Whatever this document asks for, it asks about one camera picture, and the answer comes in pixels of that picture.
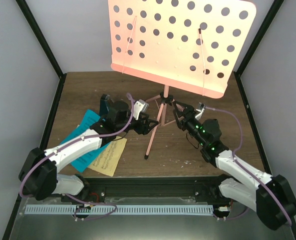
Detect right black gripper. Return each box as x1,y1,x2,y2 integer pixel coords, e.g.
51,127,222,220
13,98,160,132
173,101,207,147

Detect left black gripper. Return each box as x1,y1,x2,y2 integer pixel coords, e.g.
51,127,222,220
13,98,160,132
116,113,158,135

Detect black metronome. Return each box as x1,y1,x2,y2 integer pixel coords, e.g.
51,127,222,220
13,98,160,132
99,94,117,119

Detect yellow sheet music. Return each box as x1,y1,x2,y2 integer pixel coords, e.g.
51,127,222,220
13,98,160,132
87,136,127,177

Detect blue sheet music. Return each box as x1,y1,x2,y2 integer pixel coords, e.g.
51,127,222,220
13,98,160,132
55,108,118,173

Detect pink music stand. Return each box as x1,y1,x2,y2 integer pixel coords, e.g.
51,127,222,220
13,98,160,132
107,0,258,160

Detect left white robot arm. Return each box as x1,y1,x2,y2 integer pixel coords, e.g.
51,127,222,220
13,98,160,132
18,99,159,202

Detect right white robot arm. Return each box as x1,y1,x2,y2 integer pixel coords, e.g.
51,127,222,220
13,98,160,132
173,101,296,230

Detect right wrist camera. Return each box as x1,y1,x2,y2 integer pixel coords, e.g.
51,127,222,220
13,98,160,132
195,102,206,120

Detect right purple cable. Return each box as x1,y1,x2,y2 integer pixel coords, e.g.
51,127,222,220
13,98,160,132
204,106,293,227

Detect light blue slotted cable duct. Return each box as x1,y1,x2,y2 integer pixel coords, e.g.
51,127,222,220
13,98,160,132
24,204,213,216

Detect black aluminium frame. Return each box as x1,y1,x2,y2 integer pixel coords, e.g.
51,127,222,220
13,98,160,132
1,0,296,240

